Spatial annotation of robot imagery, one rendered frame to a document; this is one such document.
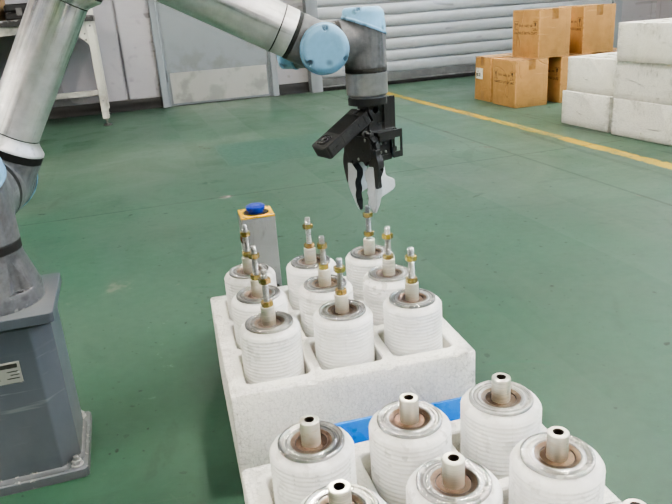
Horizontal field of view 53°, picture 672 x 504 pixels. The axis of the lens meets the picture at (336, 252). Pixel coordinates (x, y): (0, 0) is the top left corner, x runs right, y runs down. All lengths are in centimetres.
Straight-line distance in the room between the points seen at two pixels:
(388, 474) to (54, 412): 61
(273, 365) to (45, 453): 42
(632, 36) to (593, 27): 134
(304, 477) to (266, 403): 30
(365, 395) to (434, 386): 11
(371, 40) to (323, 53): 18
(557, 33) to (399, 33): 200
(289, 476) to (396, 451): 12
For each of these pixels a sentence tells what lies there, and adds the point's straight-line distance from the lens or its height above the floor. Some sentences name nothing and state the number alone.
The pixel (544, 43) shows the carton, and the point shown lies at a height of 39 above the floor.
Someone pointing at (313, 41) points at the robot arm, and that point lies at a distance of 105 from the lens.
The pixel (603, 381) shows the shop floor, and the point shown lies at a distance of 141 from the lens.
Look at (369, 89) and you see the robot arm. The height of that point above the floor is 57.
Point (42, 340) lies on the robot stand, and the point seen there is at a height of 25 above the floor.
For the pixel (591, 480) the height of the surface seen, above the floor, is 25.
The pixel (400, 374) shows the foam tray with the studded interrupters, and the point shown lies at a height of 16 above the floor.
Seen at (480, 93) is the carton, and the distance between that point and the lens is 510.
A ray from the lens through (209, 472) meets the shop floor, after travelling 119.
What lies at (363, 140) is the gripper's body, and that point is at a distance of 124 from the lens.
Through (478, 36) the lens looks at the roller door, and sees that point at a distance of 675.
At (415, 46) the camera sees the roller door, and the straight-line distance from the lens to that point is 648.
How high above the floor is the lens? 71
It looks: 20 degrees down
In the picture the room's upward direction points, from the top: 4 degrees counter-clockwise
